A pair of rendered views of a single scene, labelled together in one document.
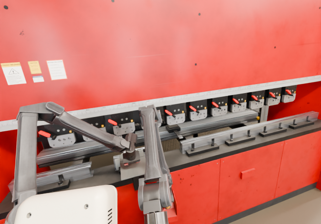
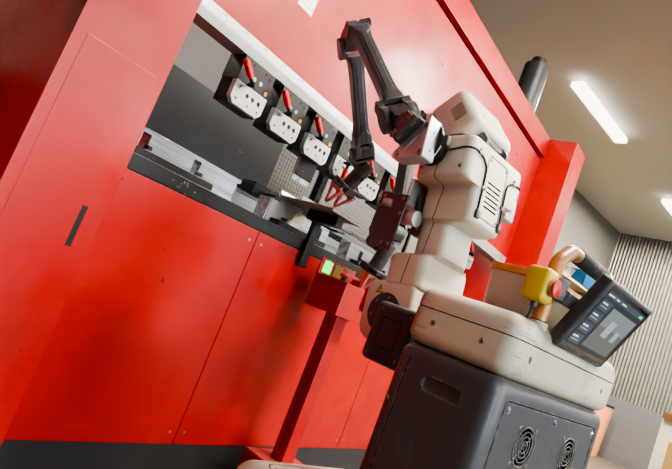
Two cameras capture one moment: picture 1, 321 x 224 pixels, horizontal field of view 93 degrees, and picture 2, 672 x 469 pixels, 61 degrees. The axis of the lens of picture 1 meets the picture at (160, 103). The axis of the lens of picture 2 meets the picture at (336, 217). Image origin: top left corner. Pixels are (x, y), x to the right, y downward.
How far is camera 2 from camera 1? 1.92 m
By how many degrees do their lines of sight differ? 43
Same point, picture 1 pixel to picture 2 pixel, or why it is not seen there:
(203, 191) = (353, 350)
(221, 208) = (353, 415)
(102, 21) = not seen: outside the picture
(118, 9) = not seen: outside the picture
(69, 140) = (256, 107)
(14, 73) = not seen: outside the picture
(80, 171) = (225, 179)
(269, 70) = not seen: hidden behind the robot
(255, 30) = not seen: hidden behind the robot
